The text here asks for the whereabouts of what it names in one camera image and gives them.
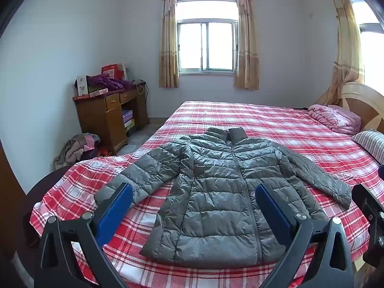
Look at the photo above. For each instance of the flat red box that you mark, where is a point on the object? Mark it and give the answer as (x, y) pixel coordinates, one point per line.
(96, 93)

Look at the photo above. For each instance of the sliding window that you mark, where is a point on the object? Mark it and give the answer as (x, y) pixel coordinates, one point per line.
(207, 45)

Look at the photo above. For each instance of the large bright window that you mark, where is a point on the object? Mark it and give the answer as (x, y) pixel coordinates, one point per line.
(370, 45)

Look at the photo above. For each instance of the purple cloth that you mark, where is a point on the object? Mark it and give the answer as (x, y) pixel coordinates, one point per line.
(108, 82)

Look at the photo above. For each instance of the bed with red plaid sheet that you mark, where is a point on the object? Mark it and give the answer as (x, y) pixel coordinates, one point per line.
(270, 126)

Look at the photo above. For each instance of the striped pillow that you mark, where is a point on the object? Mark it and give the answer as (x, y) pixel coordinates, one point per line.
(370, 144)

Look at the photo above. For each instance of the purple box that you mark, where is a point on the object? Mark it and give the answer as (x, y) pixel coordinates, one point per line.
(127, 116)

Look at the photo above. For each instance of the dark round table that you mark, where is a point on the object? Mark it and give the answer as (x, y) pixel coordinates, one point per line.
(45, 183)

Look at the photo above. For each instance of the grey puffer jacket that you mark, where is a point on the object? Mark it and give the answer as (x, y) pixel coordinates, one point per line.
(216, 201)

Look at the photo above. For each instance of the white upright box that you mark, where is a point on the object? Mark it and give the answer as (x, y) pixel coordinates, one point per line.
(82, 85)

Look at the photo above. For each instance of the pile of clothes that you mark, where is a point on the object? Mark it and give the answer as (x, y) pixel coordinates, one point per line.
(78, 150)

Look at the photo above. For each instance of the long beige curtain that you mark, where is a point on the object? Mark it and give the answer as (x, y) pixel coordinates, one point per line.
(348, 51)

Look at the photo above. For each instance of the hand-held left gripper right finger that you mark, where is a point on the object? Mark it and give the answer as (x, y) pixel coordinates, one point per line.
(274, 213)

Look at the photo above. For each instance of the pink folded quilt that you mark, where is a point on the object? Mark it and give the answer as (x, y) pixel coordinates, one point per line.
(333, 118)

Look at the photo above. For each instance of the wooden desk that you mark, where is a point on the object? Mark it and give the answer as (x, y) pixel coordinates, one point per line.
(102, 120)

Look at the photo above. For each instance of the wooden headboard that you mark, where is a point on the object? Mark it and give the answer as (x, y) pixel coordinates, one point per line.
(366, 102)

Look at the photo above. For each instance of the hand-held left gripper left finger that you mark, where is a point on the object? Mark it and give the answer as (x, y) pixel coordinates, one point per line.
(115, 213)

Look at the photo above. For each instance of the brown wooden door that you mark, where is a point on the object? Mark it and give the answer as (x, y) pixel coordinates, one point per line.
(10, 204)

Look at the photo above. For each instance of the yellow box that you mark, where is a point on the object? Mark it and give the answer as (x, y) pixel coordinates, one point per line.
(129, 127)

